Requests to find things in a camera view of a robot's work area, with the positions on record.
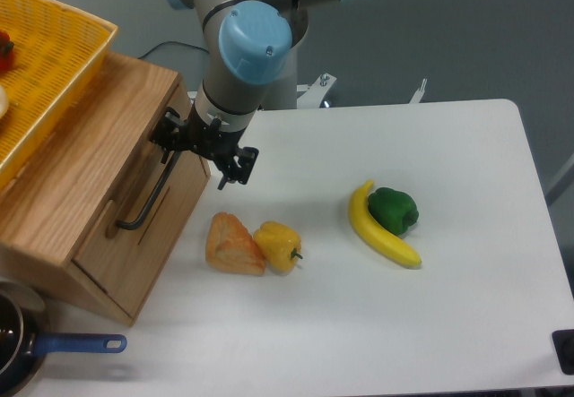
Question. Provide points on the yellow toy banana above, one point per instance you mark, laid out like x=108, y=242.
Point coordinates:
x=374, y=235

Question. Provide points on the green toy bell pepper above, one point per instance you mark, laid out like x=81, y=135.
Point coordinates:
x=394, y=210

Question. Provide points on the yellow toy bell pepper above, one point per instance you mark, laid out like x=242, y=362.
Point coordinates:
x=279, y=244

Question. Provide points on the black device at table edge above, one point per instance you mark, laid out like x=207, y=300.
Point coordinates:
x=563, y=341

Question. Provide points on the wooden top drawer black handle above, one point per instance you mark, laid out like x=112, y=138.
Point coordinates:
x=142, y=204

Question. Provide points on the yellow plastic basket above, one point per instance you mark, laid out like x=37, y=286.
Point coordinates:
x=58, y=50

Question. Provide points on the red toy pepper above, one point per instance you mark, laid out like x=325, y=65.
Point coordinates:
x=7, y=55

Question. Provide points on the wooden drawer cabinet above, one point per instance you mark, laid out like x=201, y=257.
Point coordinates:
x=46, y=209

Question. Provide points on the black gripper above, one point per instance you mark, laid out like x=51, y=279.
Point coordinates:
x=172, y=134

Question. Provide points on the toy croissant bread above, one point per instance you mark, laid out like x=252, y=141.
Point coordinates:
x=230, y=247

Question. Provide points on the white round object in basket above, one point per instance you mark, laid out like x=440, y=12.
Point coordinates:
x=4, y=101

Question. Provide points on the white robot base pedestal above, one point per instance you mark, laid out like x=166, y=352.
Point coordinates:
x=282, y=93

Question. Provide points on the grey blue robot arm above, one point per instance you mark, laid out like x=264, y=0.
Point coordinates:
x=249, y=43

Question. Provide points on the blue handled frying pan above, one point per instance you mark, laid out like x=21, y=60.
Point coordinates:
x=26, y=338

